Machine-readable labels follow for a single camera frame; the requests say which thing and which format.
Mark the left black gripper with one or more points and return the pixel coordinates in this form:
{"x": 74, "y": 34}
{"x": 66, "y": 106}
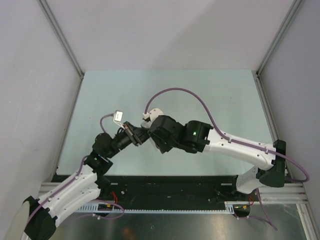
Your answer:
{"x": 137, "y": 135}

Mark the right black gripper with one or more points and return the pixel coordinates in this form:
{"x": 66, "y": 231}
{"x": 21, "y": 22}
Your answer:
{"x": 163, "y": 148}

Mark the white remote control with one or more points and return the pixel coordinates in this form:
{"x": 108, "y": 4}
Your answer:
{"x": 146, "y": 125}

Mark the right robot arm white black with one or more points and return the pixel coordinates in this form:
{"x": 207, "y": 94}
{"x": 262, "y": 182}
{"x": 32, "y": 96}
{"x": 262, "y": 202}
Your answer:
{"x": 197, "y": 137}

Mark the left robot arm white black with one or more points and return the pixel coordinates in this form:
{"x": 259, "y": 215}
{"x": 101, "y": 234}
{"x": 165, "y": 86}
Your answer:
{"x": 88, "y": 183}

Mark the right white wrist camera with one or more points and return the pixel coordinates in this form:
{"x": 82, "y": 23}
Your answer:
{"x": 152, "y": 115}

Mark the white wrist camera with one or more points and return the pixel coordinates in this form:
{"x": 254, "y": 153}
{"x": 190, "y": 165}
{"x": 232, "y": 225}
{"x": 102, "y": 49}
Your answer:
{"x": 117, "y": 118}
{"x": 152, "y": 115}

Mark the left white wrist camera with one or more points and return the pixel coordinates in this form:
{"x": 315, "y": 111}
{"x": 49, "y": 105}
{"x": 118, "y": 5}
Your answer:
{"x": 117, "y": 118}

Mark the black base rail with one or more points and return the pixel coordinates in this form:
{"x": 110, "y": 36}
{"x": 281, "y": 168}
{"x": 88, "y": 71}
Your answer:
{"x": 175, "y": 192}

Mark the grey slotted cable duct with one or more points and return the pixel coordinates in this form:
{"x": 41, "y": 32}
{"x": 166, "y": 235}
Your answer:
{"x": 228, "y": 207}

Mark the left aluminium frame post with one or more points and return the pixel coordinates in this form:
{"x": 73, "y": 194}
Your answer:
{"x": 52, "y": 20}

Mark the aluminium frame post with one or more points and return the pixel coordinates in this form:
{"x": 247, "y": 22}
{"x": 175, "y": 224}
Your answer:
{"x": 52, "y": 20}
{"x": 280, "y": 34}

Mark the right aluminium frame post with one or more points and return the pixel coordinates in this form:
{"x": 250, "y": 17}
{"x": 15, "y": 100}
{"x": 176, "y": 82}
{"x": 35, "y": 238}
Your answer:
{"x": 280, "y": 34}

